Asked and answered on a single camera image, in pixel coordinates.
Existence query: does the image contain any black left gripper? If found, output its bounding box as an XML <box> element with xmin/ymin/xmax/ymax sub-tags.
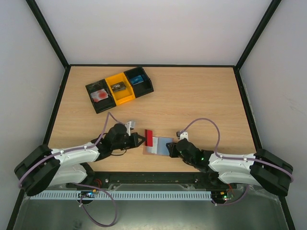
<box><xmin>112</xmin><ymin>132</ymin><xmax>145</xmax><ymax>150</ymax></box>

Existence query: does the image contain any black VIP card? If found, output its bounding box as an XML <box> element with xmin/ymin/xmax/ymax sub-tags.
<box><xmin>111</xmin><ymin>81</ymin><xmax>126</xmax><ymax>92</ymax></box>

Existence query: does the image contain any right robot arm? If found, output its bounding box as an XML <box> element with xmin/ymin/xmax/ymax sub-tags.
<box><xmin>166</xmin><ymin>138</ymin><xmax>293</xmax><ymax>196</ymax></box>

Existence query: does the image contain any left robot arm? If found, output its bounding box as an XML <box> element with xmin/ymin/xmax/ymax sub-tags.
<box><xmin>14</xmin><ymin>123</ymin><xmax>146</xmax><ymax>196</ymax></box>

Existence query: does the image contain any blue card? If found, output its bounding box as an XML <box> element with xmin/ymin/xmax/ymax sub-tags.
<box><xmin>130</xmin><ymin>75</ymin><xmax>144</xmax><ymax>85</ymax></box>

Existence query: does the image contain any yellow bin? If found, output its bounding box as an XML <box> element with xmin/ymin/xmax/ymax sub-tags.
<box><xmin>105</xmin><ymin>72</ymin><xmax>136</xmax><ymax>106</ymax></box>

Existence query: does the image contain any black bin left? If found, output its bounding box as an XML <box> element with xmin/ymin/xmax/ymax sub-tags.
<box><xmin>85</xmin><ymin>79</ymin><xmax>116</xmax><ymax>114</ymax></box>

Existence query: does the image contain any black bin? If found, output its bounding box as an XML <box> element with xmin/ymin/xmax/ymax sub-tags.
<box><xmin>85</xmin><ymin>79</ymin><xmax>116</xmax><ymax>114</ymax></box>
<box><xmin>124</xmin><ymin>67</ymin><xmax>154</xmax><ymax>98</ymax></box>

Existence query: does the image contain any black bin right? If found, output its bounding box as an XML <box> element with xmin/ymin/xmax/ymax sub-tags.
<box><xmin>124</xmin><ymin>67</ymin><xmax>154</xmax><ymax>98</ymax></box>

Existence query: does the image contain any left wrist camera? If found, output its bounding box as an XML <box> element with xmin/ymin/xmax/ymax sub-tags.
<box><xmin>125</xmin><ymin>120</ymin><xmax>136</xmax><ymax>136</ymax></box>

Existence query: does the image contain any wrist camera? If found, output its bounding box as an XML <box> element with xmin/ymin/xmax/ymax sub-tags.
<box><xmin>125</xmin><ymin>120</ymin><xmax>136</xmax><ymax>136</ymax></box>
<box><xmin>176</xmin><ymin>131</ymin><xmax>189</xmax><ymax>140</ymax></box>

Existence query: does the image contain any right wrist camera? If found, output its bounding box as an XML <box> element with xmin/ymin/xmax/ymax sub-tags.
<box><xmin>176</xmin><ymin>131</ymin><xmax>189</xmax><ymax>140</ymax></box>

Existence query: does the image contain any slotted cable duct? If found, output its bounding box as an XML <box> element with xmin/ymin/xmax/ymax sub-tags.
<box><xmin>30</xmin><ymin>190</ymin><xmax>212</xmax><ymax>201</ymax></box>

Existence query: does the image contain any black aluminium frame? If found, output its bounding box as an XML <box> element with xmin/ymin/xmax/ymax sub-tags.
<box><xmin>0</xmin><ymin>0</ymin><xmax>307</xmax><ymax>230</ymax></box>

